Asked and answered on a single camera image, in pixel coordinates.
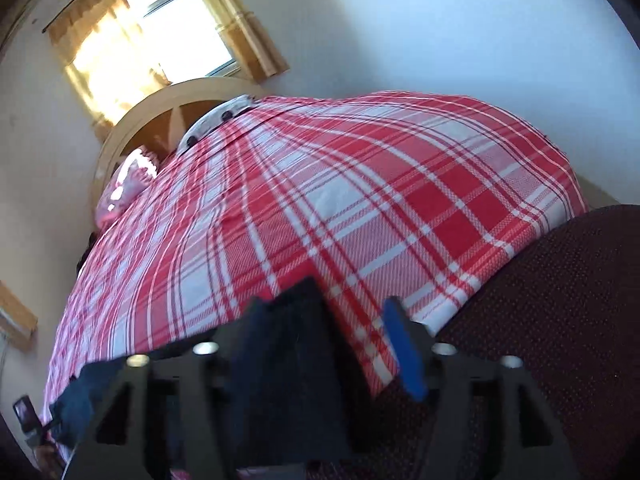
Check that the bed with red plaid sheet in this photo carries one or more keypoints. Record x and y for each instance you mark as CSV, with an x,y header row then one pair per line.
x,y
350,185

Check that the window behind headboard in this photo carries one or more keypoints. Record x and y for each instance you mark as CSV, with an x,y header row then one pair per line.
x,y
195,30

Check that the pink floral pillow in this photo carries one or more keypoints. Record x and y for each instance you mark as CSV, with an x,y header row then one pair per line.
x,y
127,180

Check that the wide yellow curtain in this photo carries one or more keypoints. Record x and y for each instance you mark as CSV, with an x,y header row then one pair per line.
x,y
105,60

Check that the black pants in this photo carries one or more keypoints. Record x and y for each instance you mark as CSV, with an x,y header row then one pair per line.
x,y
290,360

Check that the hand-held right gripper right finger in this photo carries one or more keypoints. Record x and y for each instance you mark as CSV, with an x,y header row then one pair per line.
x,y
406,355

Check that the cream arched headboard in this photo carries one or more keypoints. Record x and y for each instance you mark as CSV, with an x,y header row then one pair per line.
x,y
150,110

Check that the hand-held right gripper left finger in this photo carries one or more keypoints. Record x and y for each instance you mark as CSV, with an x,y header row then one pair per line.
x,y
200,390

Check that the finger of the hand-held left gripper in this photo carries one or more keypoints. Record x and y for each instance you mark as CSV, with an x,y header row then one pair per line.
x,y
27,417

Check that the dark maroon dotted cloth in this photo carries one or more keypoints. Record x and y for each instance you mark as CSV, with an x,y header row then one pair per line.
x,y
540,310

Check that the narrow yellow curtain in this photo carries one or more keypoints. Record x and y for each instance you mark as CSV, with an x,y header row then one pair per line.
x,y
245,25

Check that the white patterned pillow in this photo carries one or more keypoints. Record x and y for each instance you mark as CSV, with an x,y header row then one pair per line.
x,y
215,117

